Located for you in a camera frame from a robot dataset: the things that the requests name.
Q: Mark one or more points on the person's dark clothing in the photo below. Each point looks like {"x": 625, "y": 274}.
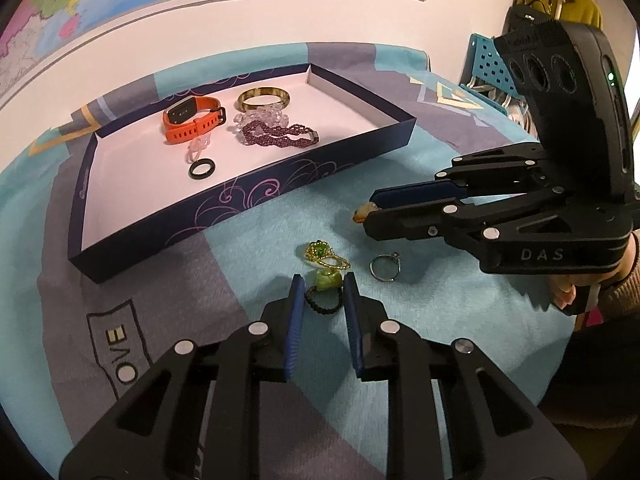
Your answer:
{"x": 600, "y": 370}

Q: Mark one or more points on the amber stone pendant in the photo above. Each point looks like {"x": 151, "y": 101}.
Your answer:
{"x": 364, "y": 210}

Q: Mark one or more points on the dark blue shallow box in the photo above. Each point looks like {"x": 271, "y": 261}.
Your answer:
{"x": 150, "y": 200}

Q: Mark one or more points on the green gold brooch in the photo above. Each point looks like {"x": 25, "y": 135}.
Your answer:
{"x": 320, "y": 250}

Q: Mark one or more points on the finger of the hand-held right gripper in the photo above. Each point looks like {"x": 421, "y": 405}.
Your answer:
{"x": 415, "y": 222}
{"x": 420, "y": 191}

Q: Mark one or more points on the teal grey printed tablecloth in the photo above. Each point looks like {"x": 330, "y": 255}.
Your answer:
{"x": 450, "y": 320}

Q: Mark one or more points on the orange smartwatch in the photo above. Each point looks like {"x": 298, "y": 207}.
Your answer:
{"x": 192, "y": 132}

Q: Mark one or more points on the blue perforated plastic rack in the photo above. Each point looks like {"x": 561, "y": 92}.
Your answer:
{"x": 487, "y": 67}

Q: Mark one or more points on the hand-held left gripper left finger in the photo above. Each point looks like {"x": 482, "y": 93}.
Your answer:
{"x": 296, "y": 325}

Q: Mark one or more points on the yellow hanging garment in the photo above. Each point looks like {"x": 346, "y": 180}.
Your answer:
{"x": 582, "y": 10}

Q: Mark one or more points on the green translucent bangle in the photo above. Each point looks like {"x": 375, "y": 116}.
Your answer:
{"x": 264, "y": 91}

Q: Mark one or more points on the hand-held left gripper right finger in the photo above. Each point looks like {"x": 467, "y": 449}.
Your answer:
{"x": 352, "y": 325}

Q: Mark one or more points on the person's right hand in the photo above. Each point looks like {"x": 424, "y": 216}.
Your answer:
{"x": 560, "y": 292}

